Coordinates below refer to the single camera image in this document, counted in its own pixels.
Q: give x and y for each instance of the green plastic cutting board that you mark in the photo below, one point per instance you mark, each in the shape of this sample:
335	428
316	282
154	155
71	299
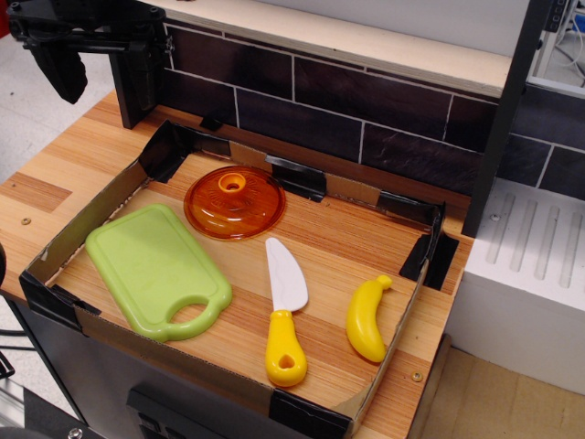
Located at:
163	281

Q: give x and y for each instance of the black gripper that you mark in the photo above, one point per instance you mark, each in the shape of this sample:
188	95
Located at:
55	31

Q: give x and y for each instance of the cardboard fence with black tape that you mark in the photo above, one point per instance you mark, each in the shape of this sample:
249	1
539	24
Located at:
341	232

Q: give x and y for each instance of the yellow white toy knife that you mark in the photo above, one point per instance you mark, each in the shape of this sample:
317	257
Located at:
285	362

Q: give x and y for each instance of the yellow toy banana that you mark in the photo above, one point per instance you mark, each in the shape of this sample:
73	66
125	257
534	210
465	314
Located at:
361	319

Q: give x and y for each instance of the orange transparent pot lid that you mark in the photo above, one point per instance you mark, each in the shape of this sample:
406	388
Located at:
234	203

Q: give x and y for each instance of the dark left support post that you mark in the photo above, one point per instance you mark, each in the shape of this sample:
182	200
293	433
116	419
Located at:
128	91

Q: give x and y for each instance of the dark vertical post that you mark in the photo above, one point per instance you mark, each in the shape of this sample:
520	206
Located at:
526	47

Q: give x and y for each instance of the light wooden shelf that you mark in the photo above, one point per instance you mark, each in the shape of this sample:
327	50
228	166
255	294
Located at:
417	58

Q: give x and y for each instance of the white toy sink drainboard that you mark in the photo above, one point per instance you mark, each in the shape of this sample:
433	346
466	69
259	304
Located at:
520	304

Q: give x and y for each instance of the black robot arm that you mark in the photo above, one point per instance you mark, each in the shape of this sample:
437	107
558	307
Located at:
147	40

